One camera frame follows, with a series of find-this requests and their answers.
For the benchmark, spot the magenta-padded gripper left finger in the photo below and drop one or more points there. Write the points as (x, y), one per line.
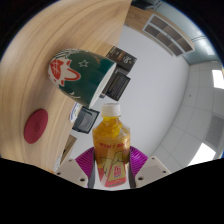
(71, 171)

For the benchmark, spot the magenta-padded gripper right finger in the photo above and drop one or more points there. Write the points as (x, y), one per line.
(151, 170)

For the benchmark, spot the yellow drink bottle white cap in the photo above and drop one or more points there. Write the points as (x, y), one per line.
(111, 146)

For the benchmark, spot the wooden side desk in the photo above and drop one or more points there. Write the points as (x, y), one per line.
(68, 146)

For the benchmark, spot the square ceiling light panel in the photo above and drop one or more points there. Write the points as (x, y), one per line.
(202, 154)
(218, 79)

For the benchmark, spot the black mesh office chair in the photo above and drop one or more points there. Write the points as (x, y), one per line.
(85, 120)

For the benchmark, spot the flat round red coaster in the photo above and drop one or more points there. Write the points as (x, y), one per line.
(36, 126)

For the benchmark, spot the white green leaflet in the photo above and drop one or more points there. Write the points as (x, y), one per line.
(75, 113)

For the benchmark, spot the flat black box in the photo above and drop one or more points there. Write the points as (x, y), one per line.
(117, 86)

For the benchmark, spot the green red white mug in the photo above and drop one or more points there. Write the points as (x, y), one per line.
(83, 75)

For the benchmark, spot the tall dark brown box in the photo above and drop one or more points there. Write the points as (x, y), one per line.
(121, 58)

